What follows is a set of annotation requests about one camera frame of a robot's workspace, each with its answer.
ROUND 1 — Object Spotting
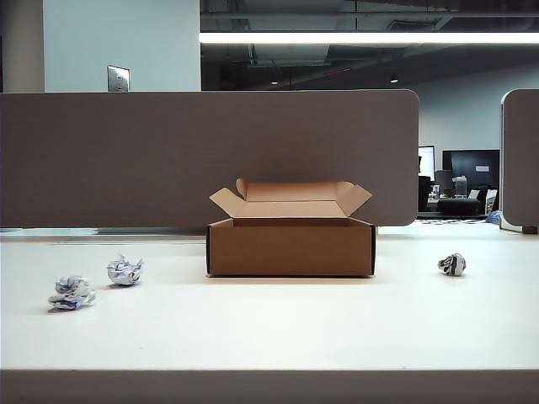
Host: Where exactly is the narrow grey desk partition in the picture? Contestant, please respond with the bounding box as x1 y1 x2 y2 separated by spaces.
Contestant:
499 88 539 232

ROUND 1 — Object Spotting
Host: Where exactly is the long white ceiling light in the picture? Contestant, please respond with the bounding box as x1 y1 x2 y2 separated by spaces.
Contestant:
199 31 539 45

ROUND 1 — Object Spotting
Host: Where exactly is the grey office chair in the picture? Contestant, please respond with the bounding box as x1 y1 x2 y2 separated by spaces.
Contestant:
434 169 454 199

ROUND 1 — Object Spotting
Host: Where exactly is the white computer monitor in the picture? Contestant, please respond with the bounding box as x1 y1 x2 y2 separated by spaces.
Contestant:
418 145 435 180

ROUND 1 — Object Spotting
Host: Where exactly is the open brown cardboard box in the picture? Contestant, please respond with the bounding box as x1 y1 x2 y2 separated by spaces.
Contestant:
205 177 377 278

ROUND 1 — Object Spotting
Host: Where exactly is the large black display screen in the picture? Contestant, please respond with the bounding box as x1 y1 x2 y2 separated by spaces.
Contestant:
441 149 501 189

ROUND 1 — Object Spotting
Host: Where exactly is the black-printed paper ball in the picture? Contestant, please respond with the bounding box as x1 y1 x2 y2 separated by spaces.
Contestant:
436 252 467 278

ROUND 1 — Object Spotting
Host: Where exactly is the wide grey desk partition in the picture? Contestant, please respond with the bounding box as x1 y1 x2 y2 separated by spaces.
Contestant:
0 88 421 229

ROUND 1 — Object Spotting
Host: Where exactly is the metal wall switch plate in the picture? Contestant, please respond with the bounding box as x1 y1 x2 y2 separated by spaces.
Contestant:
106 64 131 93

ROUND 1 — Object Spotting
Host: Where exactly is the round blue-printed paper ball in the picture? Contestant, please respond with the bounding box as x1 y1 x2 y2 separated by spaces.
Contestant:
105 253 145 288

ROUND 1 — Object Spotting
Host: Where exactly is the black round ottoman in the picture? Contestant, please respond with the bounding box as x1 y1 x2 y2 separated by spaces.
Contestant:
436 198 483 216

